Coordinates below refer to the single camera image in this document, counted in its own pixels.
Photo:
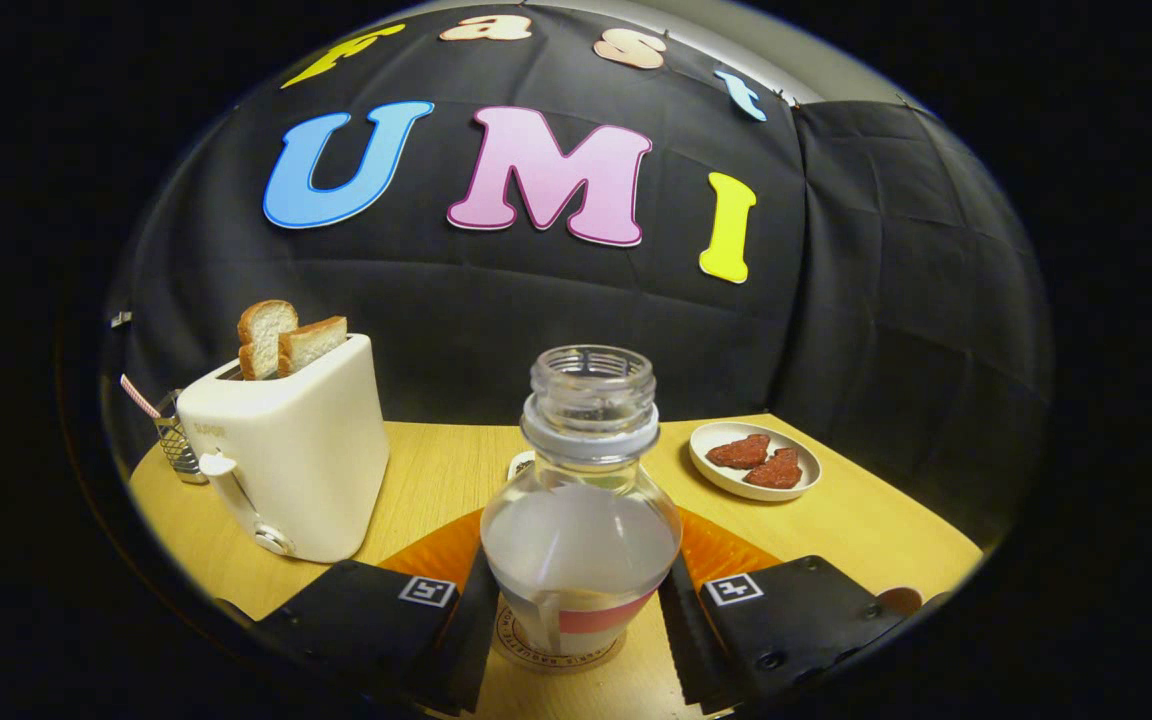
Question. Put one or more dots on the white toaster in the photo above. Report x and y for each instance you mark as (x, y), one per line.
(306, 460)

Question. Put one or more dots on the wooden table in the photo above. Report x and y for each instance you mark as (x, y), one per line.
(436, 480)

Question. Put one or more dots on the clear plastic juice bottle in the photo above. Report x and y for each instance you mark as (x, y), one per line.
(581, 560)

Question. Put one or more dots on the white round plate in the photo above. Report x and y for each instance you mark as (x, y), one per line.
(726, 482)

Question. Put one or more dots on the pink striped straw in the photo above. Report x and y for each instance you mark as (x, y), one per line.
(140, 396)

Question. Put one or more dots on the round wooden coaster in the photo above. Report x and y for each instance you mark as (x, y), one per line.
(511, 645)

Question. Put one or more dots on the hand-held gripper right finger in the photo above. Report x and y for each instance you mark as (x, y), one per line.
(796, 620)

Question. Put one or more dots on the metal mesh holder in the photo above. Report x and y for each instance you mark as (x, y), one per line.
(178, 450)

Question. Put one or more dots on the black backdrop cloth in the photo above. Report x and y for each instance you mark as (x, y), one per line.
(536, 300)

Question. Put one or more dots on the small white square dish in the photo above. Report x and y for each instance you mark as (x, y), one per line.
(521, 466)

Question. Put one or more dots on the red meat piece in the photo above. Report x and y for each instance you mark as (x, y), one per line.
(776, 470)
(739, 452)

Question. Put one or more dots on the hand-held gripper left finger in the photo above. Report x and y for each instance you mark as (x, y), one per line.
(366, 620)

